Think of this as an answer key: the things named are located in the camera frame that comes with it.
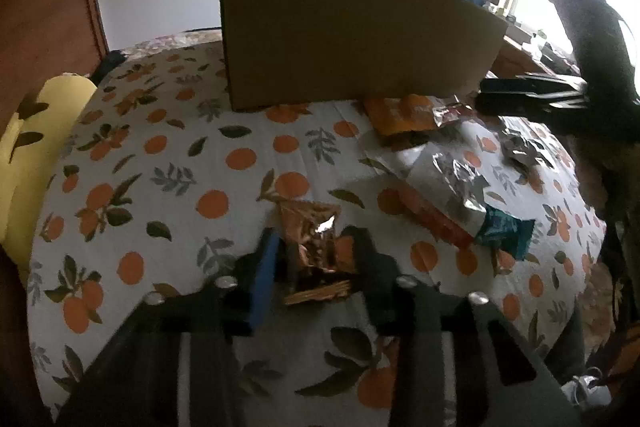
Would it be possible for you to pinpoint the teal snack packet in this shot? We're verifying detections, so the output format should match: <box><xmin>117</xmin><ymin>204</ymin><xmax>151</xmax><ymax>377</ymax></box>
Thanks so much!
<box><xmin>475</xmin><ymin>205</ymin><xmax>536</xmax><ymax>261</ymax></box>

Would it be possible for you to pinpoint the large silver-orange chip bag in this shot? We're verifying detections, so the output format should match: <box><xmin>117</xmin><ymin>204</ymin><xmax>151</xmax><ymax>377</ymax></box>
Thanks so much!
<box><xmin>384</xmin><ymin>143</ymin><xmax>488</xmax><ymax>248</ymax></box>

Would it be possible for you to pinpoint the yellow leaf-print pillow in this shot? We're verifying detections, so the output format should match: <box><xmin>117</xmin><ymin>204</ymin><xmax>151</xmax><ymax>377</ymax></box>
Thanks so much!
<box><xmin>0</xmin><ymin>75</ymin><xmax>96</xmax><ymax>271</ymax></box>

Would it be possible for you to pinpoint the orange snack packet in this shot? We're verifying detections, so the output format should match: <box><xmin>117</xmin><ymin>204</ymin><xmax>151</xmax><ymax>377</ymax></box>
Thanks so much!
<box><xmin>363</xmin><ymin>94</ymin><xmax>436</xmax><ymax>136</ymax></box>

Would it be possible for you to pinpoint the silver crumpled snack packet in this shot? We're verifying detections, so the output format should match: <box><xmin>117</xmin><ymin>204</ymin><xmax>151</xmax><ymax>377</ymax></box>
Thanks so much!
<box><xmin>498</xmin><ymin>117</ymin><xmax>554</xmax><ymax>171</ymax></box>

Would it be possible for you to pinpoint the cluttered wooden desk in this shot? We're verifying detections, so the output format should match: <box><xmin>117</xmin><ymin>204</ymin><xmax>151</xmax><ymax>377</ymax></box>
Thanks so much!
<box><xmin>490</xmin><ymin>22</ymin><xmax>580</xmax><ymax>78</ymax></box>

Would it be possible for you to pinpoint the wooden headboard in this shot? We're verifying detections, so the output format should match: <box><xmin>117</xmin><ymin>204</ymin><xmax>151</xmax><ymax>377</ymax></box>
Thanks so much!
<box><xmin>1</xmin><ymin>0</ymin><xmax>108</xmax><ymax>128</ymax></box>

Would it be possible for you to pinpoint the white shoe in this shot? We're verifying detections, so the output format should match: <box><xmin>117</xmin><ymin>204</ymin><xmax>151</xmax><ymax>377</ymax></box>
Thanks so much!
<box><xmin>561</xmin><ymin>366</ymin><xmax>612</xmax><ymax>412</ymax></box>

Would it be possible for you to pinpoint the orange-print white bedsheet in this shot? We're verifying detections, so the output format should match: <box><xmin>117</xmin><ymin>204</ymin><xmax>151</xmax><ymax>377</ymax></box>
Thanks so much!
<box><xmin>28</xmin><ymin>41</ymin><xmax>605</xmax><ymax>413</ymax></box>

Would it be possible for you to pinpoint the brown cardboard box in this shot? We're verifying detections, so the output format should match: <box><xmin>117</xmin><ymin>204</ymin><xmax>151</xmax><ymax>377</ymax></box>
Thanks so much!
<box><xmin>219</xmin><ymin>0</ymin><xmax>508</xmax><ymax>112</ymax></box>

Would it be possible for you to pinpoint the small red-silver snack packet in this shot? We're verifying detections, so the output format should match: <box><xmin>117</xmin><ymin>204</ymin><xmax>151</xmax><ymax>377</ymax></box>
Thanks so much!
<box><xmin>432</xmin><ymin>95</ymin><xmax>474</xmax><ymax>128</ymax></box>

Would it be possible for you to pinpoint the brown foil snack packet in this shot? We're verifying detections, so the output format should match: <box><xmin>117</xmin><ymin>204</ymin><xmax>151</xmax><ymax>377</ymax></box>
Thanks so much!
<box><xmin>279</xmin><ymin>200</ymin><xmax>356</xmax><ymax>307</ymax></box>

